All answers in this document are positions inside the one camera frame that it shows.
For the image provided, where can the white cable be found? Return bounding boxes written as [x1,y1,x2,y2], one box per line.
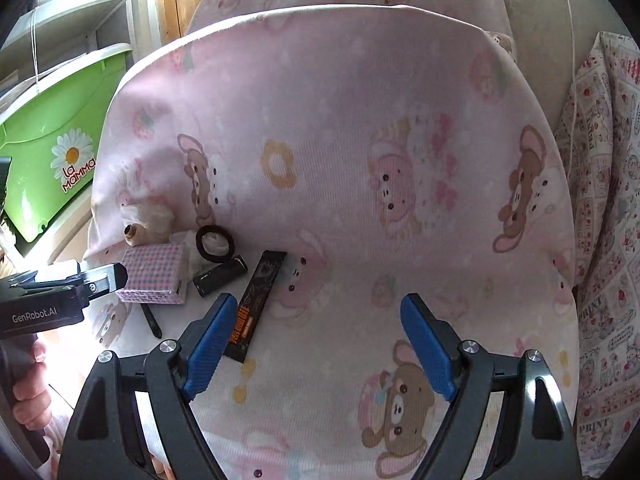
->
[555,0,577,73]

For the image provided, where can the small black case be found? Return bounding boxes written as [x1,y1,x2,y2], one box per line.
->
[192,255,248,297]

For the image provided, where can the red-print white quilt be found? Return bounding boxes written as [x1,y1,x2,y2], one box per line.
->
[555,30,640,478]

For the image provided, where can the black hair tie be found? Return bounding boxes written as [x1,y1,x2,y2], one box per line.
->
[195,225,237,263]

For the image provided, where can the pink bear-print blanket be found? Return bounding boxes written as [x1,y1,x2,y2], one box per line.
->
[87,4,578,480]

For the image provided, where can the person's left hand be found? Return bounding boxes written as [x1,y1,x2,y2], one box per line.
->
[10,340,54,432]

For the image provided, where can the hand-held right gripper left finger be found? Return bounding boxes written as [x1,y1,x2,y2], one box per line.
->
[55,292,241,480]

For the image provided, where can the white shelf unit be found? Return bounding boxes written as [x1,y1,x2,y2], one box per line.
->
[0,0,166,106]

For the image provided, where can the pink checked box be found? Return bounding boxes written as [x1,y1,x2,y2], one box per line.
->
[116,242,187,306]

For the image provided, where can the black sachet with orange print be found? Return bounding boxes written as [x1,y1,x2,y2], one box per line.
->
[222,250,287,363]

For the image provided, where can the black pen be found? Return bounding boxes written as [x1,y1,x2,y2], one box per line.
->
[140,304,162,339]

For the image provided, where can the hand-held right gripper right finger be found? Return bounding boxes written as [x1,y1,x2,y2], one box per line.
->
[399,292,583,480]

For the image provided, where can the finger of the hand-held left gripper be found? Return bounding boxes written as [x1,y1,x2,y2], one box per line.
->
[80,262,129,302]

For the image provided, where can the crumpled white tissue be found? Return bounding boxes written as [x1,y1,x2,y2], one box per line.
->
[120,200,176,243]

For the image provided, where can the green plastic storage box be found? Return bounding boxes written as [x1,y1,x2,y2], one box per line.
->
[0,42,133,243]

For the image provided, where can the thin white cord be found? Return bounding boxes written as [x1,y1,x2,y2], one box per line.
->
[29,7,42,88]

